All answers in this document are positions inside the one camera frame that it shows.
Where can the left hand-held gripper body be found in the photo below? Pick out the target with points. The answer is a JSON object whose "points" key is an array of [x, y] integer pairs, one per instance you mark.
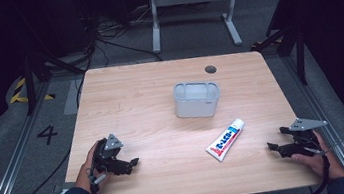
{"points": [[104, 158]]}

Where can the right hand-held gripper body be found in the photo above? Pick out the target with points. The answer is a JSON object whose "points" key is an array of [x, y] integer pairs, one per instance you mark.
{"points": [[307, 141]]}

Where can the person's left hand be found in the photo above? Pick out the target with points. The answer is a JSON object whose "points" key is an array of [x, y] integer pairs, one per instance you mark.
{"points": [[85, 177]]}

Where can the person's right hand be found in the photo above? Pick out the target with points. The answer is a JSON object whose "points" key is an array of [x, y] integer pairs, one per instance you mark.
{"points": [[328, 163]]}

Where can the white toothpaste tube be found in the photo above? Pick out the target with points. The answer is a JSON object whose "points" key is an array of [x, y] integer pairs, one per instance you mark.
{"points": [[224, 142]]}

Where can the black metal stand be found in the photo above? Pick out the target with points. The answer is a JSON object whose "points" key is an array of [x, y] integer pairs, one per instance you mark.
{"points": [[301, 56], [29, 85]]}

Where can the grey plastic container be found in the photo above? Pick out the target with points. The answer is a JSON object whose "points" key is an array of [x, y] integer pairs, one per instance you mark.
{"points": [[196, 105]]}

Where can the yellow black floor tape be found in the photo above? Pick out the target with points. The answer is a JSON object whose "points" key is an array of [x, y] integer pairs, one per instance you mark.
{"points": [[18, 97]]}

